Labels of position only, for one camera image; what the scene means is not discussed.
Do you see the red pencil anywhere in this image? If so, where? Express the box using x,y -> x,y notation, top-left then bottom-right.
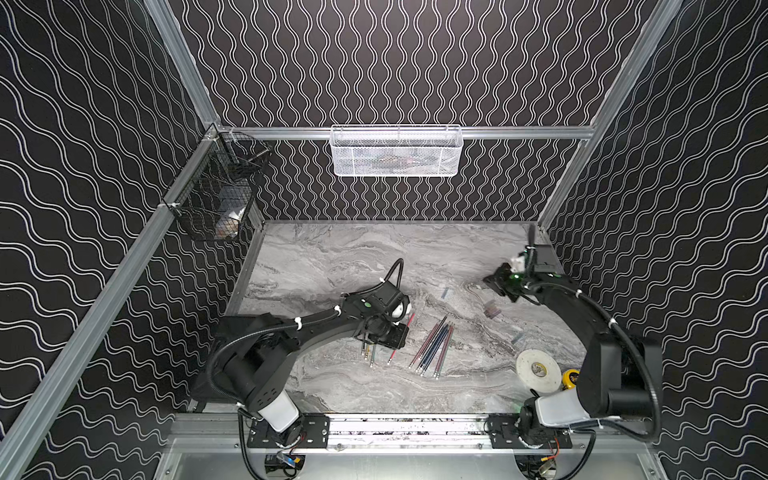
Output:
433,324 -> 455,380
387,311 -> 415,366
408,315 -> 448,369

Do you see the bundle of coloured pencils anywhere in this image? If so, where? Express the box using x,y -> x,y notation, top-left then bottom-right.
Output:
362,343 -> 377,368

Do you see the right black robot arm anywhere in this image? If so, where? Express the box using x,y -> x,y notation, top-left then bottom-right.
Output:
483,226 -> 663,445

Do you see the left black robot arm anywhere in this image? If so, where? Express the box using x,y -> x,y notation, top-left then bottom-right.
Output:
205,258 -> 412,434

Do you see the white tape roll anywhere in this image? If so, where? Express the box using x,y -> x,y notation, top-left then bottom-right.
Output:
516,349 -> 562,394

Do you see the yellow tape measure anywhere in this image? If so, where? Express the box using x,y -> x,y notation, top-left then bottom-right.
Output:
562,369 -> 580,390

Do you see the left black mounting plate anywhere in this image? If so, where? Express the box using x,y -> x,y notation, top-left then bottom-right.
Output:
246,413 -> 331,450

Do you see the black mounting plate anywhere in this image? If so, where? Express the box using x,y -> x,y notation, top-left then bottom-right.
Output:
246,413 -> 331,450
483,413 -> 573,451

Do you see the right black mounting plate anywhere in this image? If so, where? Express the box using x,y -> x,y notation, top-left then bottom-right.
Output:
483,413 -> 573,451

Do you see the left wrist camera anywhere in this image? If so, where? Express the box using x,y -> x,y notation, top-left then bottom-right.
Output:
391,301 -> 412,322

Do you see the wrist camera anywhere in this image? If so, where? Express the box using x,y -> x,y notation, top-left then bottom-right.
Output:
391,301 -> 412,322
510,256 -> 526,272

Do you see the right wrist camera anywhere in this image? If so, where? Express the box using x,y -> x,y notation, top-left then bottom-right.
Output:
510,256 -> 526,272

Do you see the white mesh wall basket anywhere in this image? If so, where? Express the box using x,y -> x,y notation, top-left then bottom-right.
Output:
329,124 -> 464,178

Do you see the black wire wall basket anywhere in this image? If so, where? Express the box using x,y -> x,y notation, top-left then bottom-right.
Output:
169,132 -> 274,243

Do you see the aluminium front rail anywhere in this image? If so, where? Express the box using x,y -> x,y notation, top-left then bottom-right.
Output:
170,412 -> 652,454

